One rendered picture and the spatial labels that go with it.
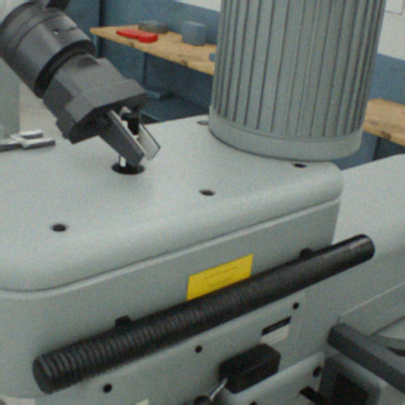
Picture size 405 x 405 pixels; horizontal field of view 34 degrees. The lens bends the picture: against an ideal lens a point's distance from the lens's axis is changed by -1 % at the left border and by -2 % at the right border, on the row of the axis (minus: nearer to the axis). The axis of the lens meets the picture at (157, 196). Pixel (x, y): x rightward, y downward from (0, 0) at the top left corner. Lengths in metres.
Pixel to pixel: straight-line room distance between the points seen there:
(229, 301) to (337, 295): 0.30
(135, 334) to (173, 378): 0.15
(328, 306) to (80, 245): 0.46
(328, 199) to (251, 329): 0.18
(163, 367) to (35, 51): 0.36
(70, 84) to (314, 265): 0.33
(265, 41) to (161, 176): 0.19
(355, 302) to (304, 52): 0.39
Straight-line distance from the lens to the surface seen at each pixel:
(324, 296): 0.92
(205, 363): 0.77
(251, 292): 0.69
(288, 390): 0.95
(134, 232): 0.60
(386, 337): 1.12
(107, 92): 0.71
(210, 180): 0.71
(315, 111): 0.78
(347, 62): 0.79
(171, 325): 0.63
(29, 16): 0.75
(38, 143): 0.78
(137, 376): 0.71
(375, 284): 1.02
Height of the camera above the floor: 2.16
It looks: 24 degrees down
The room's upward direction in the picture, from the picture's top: 4 degrees clockwise
